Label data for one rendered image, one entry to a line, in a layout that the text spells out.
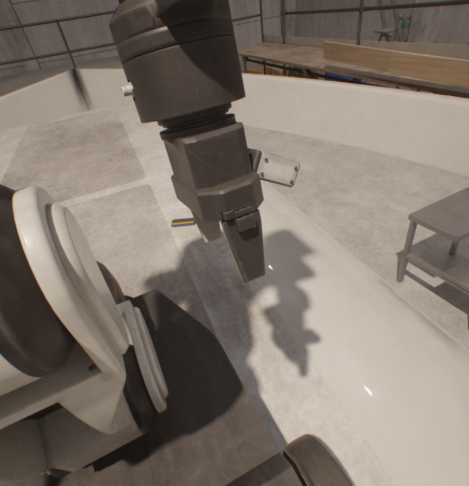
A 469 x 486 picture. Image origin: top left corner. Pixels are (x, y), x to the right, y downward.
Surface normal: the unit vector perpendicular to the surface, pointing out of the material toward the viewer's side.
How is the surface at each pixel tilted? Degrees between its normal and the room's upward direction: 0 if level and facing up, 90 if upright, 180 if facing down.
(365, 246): 0
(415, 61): 90
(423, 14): 90
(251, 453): 0
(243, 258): 78
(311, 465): 19
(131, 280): 0
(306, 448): 37
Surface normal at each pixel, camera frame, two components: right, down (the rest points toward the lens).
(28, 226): 0.08, -0.43
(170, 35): 0.07, 0.44
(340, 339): -0.02, -0.82
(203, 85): 0.35, 0.34
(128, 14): -0.48, 0.48
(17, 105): 0.96, 0.04
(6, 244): 0.75, -0.44
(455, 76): -0.93, 0.32
